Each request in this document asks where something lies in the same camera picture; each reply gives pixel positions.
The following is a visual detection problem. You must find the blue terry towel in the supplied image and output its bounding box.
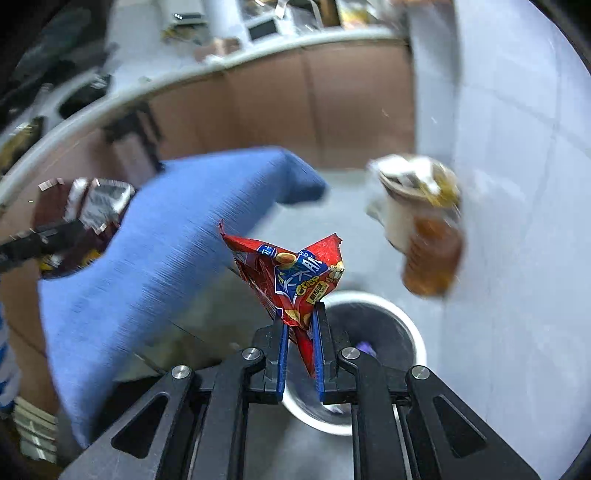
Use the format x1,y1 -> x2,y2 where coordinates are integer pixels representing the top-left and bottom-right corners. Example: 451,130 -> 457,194
38,147 -> 327,447

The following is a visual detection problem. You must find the brown black electric kettle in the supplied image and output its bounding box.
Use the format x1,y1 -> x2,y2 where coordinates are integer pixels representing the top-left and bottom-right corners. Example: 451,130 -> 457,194
102,102 -> 164,187

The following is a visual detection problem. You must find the black frying pan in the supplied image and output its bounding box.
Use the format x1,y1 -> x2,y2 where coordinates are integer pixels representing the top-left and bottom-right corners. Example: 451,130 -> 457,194
58,74 -> 111,119

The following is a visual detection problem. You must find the amber oil bottle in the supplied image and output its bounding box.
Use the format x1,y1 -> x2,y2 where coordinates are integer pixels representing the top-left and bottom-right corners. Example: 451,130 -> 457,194
402,167 -> 465,297

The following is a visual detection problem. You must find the white microwave oven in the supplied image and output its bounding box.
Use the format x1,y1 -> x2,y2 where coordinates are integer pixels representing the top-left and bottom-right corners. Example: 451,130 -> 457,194
245,13 -> 281,42

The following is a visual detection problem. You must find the red snack bag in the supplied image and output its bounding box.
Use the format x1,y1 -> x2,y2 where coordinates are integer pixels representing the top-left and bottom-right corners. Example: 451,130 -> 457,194
219,230 -> 345,375

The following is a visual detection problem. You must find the white rimmed trash bin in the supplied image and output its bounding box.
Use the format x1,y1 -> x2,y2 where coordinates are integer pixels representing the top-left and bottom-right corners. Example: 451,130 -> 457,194
283,291 -> 427,437

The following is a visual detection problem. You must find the brown rice cooker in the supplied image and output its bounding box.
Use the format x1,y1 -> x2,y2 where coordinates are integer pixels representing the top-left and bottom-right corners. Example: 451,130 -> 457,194
194,37 -> 242,62

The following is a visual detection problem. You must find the purple white plastic bag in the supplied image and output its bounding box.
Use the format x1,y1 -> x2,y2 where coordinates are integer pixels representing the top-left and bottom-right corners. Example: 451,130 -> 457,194
356,341 -> 378,358

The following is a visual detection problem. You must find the dark red silver snack wrapper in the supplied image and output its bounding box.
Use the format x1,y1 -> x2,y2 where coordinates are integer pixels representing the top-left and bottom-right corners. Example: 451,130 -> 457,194
32,177 -> 136,279

